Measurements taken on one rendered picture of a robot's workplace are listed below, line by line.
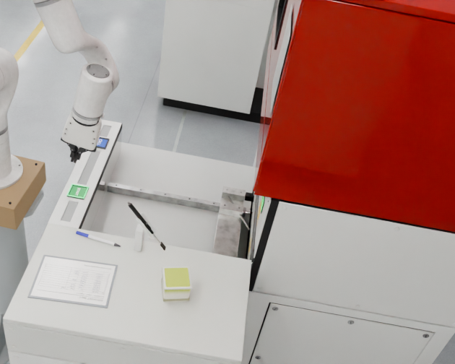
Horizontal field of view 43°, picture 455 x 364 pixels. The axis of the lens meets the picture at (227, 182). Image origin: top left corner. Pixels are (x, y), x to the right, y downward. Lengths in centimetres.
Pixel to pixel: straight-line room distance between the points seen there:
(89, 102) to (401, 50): 81
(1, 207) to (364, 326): 122
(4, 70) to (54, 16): 35
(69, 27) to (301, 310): 111
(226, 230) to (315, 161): 56
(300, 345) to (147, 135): 202
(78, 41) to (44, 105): 238
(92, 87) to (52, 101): 239
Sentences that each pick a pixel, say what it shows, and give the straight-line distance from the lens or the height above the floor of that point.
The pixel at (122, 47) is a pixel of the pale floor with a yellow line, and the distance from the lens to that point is 459.
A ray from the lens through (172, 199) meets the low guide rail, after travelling 207.
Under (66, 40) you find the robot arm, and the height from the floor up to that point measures 151.
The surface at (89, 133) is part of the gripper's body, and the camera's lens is 171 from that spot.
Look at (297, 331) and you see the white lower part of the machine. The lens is 203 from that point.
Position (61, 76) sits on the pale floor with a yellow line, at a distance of 422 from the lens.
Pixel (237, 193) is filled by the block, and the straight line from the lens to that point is 204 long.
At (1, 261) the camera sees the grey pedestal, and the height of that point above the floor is 54.
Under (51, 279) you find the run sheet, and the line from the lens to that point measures 167.
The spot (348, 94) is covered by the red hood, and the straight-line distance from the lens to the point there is 138.
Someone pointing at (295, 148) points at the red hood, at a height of 141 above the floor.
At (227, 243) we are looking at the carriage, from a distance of 190.
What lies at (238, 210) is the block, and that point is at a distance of 198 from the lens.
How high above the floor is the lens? 228
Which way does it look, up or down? 41 degrees down
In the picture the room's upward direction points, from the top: 12 degrees clockwise
